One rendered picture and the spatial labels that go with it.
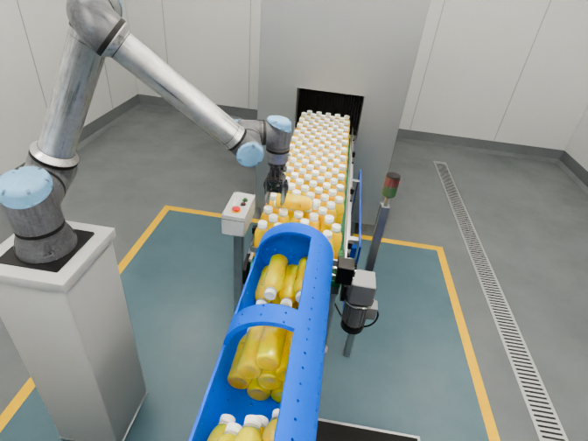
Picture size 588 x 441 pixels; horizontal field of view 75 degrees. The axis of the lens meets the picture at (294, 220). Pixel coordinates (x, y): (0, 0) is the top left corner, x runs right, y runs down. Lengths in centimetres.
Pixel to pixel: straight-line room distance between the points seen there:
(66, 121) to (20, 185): 24
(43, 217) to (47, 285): 22
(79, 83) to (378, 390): 209
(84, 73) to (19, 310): 84
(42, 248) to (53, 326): 30
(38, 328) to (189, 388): 98
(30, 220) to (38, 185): 12
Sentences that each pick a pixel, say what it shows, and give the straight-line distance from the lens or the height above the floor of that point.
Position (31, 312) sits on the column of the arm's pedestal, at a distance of 165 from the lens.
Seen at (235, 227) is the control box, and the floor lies 105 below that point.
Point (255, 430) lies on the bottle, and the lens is 96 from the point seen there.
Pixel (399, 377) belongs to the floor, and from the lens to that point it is 257.
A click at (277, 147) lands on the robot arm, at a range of 144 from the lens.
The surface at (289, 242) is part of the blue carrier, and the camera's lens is 143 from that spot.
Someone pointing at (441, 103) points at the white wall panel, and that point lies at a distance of 571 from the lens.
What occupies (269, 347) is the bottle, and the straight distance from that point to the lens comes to 106.
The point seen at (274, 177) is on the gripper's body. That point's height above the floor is 131.
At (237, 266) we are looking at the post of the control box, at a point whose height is 76.
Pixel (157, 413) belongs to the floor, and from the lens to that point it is 235.
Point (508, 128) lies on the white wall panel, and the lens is 607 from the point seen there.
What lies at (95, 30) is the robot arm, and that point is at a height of 182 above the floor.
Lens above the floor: 202
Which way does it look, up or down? 34 degrees down
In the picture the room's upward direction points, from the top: 6 degrees clockwise
